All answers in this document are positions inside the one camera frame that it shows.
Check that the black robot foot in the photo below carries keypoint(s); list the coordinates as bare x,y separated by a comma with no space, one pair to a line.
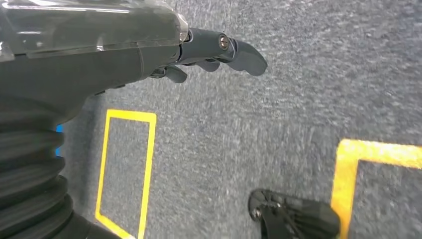
296,214

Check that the yellow floor tape square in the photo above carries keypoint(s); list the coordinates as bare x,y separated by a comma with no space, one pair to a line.
343,184
148,158

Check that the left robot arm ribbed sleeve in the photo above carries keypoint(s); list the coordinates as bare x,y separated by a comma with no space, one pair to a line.
29,184

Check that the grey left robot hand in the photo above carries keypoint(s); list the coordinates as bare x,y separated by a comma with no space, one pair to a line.
82,66

